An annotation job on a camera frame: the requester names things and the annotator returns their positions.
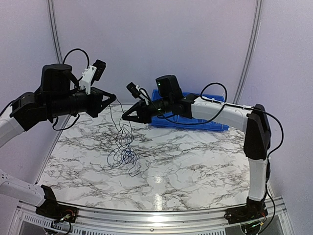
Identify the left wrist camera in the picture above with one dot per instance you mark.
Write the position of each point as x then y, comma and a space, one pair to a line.
91, 74

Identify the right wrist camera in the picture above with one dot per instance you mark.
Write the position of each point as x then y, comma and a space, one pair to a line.
138, 92

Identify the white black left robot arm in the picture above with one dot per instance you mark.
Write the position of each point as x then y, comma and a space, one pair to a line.
60, 93

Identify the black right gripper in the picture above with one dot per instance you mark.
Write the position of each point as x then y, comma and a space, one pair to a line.
143, 116

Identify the blue plastic bin right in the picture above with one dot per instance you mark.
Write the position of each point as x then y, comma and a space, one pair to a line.
213, 126

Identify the aluminium front rail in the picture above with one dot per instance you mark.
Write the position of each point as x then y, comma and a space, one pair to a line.
97, 221

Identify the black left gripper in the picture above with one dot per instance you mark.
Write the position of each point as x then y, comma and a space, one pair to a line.
97, 105

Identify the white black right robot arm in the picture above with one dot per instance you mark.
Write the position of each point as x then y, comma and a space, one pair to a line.
251, 120

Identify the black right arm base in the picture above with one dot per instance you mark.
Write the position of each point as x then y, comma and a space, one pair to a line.
251, 210

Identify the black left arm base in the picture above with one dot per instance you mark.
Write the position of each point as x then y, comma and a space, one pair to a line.
52, 209

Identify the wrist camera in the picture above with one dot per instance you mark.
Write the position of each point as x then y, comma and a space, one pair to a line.
91, 74
138, 92

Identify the aluminium frame post left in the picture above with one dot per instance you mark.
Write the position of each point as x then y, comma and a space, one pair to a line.
54, 30

